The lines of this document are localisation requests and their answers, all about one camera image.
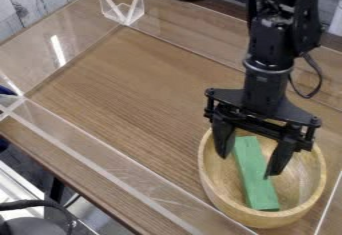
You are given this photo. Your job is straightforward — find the clear acrylic back wall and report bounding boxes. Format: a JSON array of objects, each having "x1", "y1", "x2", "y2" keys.
[{"x1": 131, "y1": 0, "x2": 342, "y2": 111}]

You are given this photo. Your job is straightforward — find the black cable lower left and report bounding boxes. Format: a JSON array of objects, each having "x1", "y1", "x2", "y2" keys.
[{"x1": 0, "y1": 199, "x2": 75, "y2": 235}]

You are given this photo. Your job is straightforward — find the clear acrylic wall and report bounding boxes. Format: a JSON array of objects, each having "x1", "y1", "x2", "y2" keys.
[
  {"x1": 0, "y1": 95, "x2": 258, "y2": 235},
  {"x1": 131, "y1": 0, "x2": 342, "y2": 111},
  {"x1": 0, "y1": 0, "x2": 117, "y2": 95}
]

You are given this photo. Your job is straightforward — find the clear acrylic left wall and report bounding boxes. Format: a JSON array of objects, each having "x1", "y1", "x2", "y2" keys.
[{"x1": 0, "y1": 0, "x2": 117, "y2": 95}]

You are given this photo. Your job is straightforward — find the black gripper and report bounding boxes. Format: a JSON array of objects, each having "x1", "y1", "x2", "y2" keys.
[{"x1": 204, "y1": 58, "x2": 322, "y2": 178}]

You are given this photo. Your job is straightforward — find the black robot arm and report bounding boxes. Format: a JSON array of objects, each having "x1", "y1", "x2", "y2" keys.
[{"x1": 179, "y1": 0, "x2": 322, "y2": 177}]

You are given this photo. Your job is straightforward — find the black table leg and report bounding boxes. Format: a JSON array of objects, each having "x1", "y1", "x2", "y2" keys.
[{"x1": 49, "y1": 178, "x2": 65, "y2": 203}]

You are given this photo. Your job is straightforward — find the clear acrylic corner bracket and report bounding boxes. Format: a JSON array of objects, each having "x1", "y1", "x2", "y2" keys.
[{"x1": 99, "y1": 0, "x2": 144, "y2": 26}]

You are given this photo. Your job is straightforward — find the blue object at left edge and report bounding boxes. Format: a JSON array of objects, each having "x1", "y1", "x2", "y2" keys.
[{"x1": 0, "y1": 85, "x2": 17, "y2": 96}]

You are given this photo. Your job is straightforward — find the clear acrylic front wall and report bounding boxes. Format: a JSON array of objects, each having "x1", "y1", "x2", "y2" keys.
[{"x1": 0, "y1": 95, "x2": 258, "y2": 235}]

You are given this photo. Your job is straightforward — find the grey metal bracket with screw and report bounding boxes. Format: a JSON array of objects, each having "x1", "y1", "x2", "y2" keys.
[{"x1": 61, "y1": 214, "x2": 99, "y2": 235}]

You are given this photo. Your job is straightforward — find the green rectangular block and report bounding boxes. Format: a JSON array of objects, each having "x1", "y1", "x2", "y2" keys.
[{"x1": 233, "y1": 136, "x2": 279, "y2": 211}]

